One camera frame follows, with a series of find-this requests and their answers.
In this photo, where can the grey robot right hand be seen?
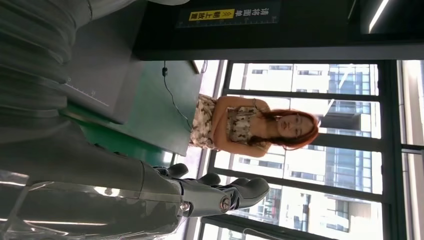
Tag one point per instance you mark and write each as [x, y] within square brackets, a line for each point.
[82, 185]

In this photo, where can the black inbound scanner machine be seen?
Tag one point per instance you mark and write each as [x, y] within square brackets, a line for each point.
[298, 39]

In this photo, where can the dark green table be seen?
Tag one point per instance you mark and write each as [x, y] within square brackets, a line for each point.
[149, 99]

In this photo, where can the black window frame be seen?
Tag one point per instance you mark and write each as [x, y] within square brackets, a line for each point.
[389, 149]

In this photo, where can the ceiling light strip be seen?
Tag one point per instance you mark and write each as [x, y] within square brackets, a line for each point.
[377, 16]

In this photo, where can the yellow and black ruler label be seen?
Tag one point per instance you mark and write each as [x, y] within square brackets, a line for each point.
[228, 15]

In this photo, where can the person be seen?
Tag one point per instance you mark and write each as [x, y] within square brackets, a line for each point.
[238, 126]

